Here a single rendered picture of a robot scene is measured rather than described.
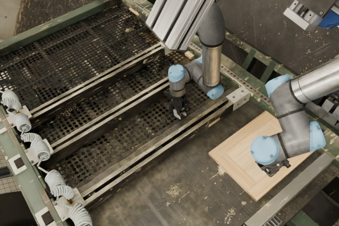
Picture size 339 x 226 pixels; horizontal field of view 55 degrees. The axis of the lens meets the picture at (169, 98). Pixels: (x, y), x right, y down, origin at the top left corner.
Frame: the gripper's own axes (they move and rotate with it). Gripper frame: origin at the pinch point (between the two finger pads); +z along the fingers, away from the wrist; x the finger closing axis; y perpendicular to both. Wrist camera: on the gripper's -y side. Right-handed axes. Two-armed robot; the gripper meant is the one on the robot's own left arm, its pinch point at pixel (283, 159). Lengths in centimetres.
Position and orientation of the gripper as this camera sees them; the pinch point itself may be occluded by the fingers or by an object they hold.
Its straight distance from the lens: 126.5
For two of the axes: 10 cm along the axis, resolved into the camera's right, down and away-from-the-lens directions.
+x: 5.4, 7.0, -4.8
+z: 4.1, 2.8, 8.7
